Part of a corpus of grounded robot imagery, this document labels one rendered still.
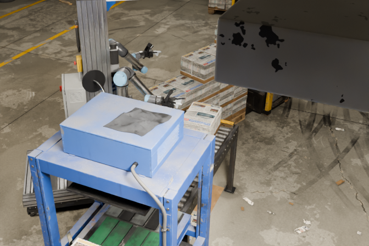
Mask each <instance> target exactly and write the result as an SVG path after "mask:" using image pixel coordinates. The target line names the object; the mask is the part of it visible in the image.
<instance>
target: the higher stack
mask: <svg viewBox="0 0 369 246"><path fill-rule="evenodd" d="M216 38H217V25H216V28H215V40H216ZM247 90H248V89H247V88H244V87H239V86H234V99H235V98H236V97H238V96H240V95H242V94H244V93H246V92H247ZM247 96H248V95H245V96H244V97H242V98H240V99H238V100H236V101H234V102H233V110H232V114H234V113H236V112H238V111H240V110H242V109H243V108H245V107H246V102H247V101H246V100H247ZM244 119H245V110H244V111H242V112H241V113H239V114H237V115H236V116H234V117H232V122H234V124H237V123H239V122H241V121H242V120H244Z"/></svg>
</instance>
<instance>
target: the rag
mask: <svg viewBox="0 0 369 246"><path fill-rule="evenodd" d="M171 117H172V116H171V115H168V114H164V113H157V112H152V111H148V110H144V109H141V108H134V109H132V110H131V111H129V112H127V113H122V114H121V115H120V116H118V117H117V118H115V119H114V120H113V121H111V122H110V123H108V124H106V125H104V126H103V127H107V128H111V129H113V130H117V131H120V132H127V133H134V134H136V135H139V136H141V137H142V136H144V135H145V134H147V133H148V132H149V131H151V130H152V129H153V128H154V127H155V126H157V125H158V124H162V123H165V122H167V121H169V120H170V119H171Z"/></svg>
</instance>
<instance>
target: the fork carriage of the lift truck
mask: <svg viewBox="0 0 369 246"><path fill-rule="evenodd" d="M247 91H248V94H247V95H248V96H247V100H246V101H247V102H246V107H249V108H251V109H252V111H255V112H257V113H259V114H261V113H262V112H263V107H264V98H265V94H264V93H262V92H260V91H257V90H253V89H250V88H248V90H247Z"/></svg>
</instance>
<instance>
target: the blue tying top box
mask: <svg viewBox="0 0 369 246"><path fill-rule="evenodd" d="M134 108H141V109H144V110H148V111H152V112H157V113H164V114H168V115H171V116H172V117H171V119H170V120H169V121H167V122H165V123H162V124H158V125H157V126H155V127H154V128H153V129H152V130H151V131H149V132H148V133H147V134H145V135H144V136H142V137H141V136H139V135H136V134H134V133H127V132H120V131H117V130H113V129H111V128H107V127H103V126H104V125H106V124H108V123H110V122H111V121H113V120H114V119H115V118H117V117H118V116H120V115H121V114H122V113H127V112H129V111H131V110H132V109H134ZM183 127H184V111H183V110H178V109H173V108H169V107H164V106H161V105H157V104H152V103H147V102H143V101H140V100H135V99H131V98H126V97H122V96H117V95H114V94H110V93H105V92H100V93H99V94H97V95H96V96H95V97H94V98H92V99H91V100H90V101H89V102H87V103H86V104H85V105H84V106H82V107H81V108H80V109H79V110H77V111H76V112H74V113H73V114H72V115H71V116H69V117H68V118H67V119H66V120H64V121H63V122H62V123H61V124H60V130H61V138H62V143H63V150H64V152H66V153H69V154H72V155H76V156H80V157H82V158H86V159H89V160H93V161H96V162H99V163H103V164H106V165H110V166H113V167H117V168H120V169H123V170H127V171H130V172H131V167H132V164H133V163H134V162H138V166H137V167H136V168H135V169H134V170H135V172H136V173H137V174H140V175H143V176H147V177H151V178H152V177H153V176H154V175H155V174H156V172H157V171H158V170H159V169H160V167H161V166H162V164H163V163H164V162H165V161H166V159H167V158H168V157H169V156H170V154H171V153H172V152H173V151H174V149H175V148H176V147H177V145H178V144H179V143H180V142H181V140H182V139H183Z"/></svg>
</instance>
